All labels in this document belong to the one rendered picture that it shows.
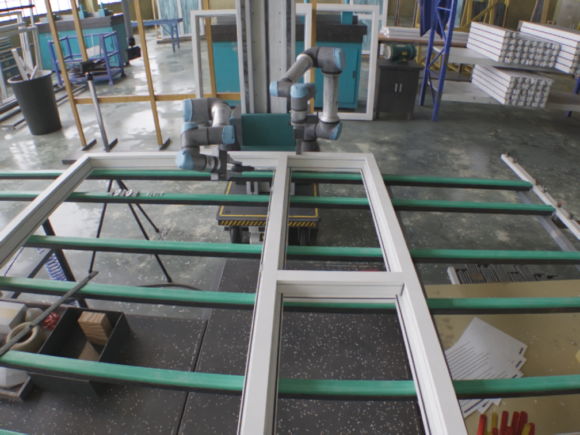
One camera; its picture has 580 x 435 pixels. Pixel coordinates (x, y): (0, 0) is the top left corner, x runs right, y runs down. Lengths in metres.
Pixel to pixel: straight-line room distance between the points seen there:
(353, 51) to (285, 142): 3.03
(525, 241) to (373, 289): 2.30
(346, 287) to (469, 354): 0.52
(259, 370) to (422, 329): 0.42
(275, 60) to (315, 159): 0.81
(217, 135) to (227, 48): 3.88
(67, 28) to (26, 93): 4.67
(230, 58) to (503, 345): 4.76
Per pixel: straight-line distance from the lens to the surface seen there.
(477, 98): 5.61
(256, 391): 0.86
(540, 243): 3.35
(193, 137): 1.53
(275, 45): 2.35
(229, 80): 5.43
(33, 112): 5.81
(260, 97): 2.43
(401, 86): 5.22
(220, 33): 5.29
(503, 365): 1.42
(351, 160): 1.81
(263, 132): 2.41
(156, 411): 1.29
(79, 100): 4.78
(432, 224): 3.13
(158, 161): 1.94
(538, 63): 5.65
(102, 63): 8.40
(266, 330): 0.96
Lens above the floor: 1.68
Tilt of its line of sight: 34 degrees down
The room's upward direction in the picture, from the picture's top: straight up
